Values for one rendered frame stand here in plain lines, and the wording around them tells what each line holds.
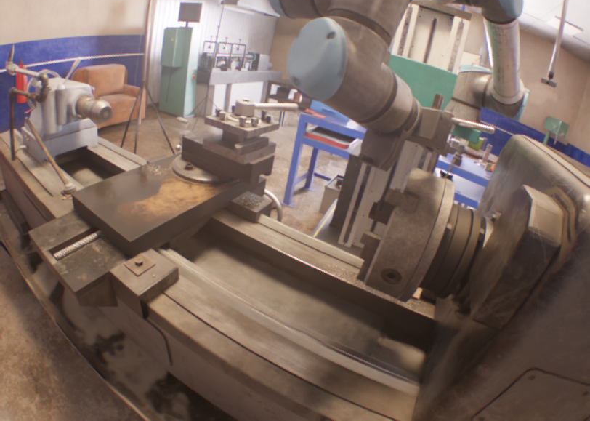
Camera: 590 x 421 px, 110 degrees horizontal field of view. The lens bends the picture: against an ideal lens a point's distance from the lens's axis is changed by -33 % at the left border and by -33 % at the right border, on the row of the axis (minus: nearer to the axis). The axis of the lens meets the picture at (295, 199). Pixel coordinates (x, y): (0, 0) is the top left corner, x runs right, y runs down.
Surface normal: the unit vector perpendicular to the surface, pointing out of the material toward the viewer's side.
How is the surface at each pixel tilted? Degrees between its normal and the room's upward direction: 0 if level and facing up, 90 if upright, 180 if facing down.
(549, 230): 42
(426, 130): 71
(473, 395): 90
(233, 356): 0
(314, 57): 76
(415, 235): 61
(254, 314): 48
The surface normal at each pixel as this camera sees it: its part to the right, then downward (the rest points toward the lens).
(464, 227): -0.07, -0.57
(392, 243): -0.39, 0.11
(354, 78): 0.42, 0.59
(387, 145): -0.75, -0.19
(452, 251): -0.30, -0.13
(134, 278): 0.18, -0.87
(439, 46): -0.39, 0.37
